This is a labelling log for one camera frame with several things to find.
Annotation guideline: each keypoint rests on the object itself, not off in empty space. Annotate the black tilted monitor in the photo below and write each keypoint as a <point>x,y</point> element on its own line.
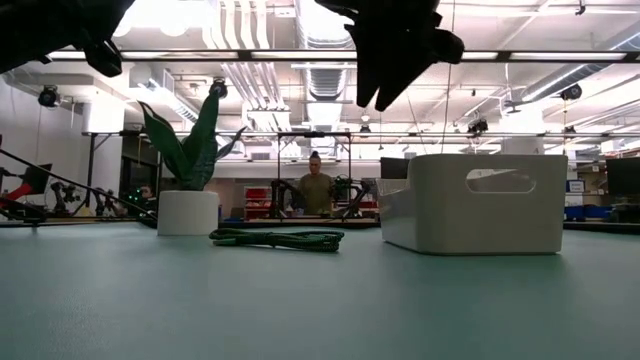
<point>37,177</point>

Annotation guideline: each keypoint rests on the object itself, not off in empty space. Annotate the red storage bins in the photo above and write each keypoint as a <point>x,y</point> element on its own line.
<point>257,194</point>

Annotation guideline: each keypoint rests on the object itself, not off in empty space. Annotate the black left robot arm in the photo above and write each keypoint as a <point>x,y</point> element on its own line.
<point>45,27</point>

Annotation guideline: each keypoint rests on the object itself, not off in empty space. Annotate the person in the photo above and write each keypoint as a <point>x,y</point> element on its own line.
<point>147,192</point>
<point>316,192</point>

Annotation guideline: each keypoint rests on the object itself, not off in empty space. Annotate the blue storage bins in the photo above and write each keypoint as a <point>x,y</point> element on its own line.
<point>585,212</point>

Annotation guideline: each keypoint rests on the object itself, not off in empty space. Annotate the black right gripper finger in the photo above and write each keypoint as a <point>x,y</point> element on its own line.
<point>395,82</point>
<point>368,82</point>

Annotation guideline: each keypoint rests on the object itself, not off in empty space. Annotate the white plant pot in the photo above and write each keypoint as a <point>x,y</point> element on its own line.
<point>187,212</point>

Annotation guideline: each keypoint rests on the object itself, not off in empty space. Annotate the white plastic bin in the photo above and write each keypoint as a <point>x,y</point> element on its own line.
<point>440,210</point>

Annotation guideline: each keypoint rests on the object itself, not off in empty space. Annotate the background robot workstation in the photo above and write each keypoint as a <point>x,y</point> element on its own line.
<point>280,192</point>

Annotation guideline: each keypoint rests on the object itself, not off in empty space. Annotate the green leafy plant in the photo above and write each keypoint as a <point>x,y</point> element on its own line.
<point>192,155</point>

